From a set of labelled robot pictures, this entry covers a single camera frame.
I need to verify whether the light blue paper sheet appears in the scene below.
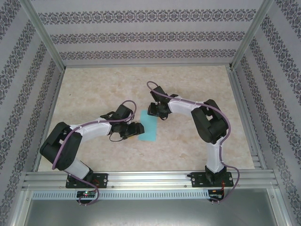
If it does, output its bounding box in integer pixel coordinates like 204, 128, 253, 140
137, 109, 158, 142

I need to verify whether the grey metal sheet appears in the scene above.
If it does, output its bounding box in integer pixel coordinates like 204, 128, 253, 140
23, 199, 282, 226

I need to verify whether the aluminium corner upright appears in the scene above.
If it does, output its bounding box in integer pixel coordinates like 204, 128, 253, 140
268, 188, 294, 226
9, 189, 33, 226

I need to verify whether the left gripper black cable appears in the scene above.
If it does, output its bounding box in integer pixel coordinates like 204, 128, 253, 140
109, 131, 125, 143

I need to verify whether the aluminium mounting rail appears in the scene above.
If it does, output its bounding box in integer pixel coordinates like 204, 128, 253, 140
22, 171, 279, 190

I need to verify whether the aluminium frame crossbar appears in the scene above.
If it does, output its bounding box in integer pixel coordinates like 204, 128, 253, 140
63, 62, 233, 68

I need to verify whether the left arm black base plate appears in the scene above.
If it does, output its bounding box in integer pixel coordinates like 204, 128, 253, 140
65, 173, 109, 189

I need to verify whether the slotted grey cable duct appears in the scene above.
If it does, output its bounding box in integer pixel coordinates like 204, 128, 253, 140
32, 190, 210, 200

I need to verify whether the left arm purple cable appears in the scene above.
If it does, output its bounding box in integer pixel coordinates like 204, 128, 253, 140
51, 100, 138, 206

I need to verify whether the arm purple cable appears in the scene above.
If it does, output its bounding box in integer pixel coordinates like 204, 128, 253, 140
146, 81, 241, 205
51, 100, 138, 206

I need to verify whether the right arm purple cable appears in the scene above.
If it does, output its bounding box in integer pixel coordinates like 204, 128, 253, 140
146, 81, 241, 205

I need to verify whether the aluminium side rail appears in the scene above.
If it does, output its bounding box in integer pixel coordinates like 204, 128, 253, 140
227, 67, 268, 170
32, 68, 65, 172

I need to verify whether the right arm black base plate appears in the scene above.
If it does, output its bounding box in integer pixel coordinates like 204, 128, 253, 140
191, 171, 235, 188

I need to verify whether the aluminium frame post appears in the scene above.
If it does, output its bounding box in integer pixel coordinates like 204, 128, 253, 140
228, 0, 275, 70
22, 0, 66, 69

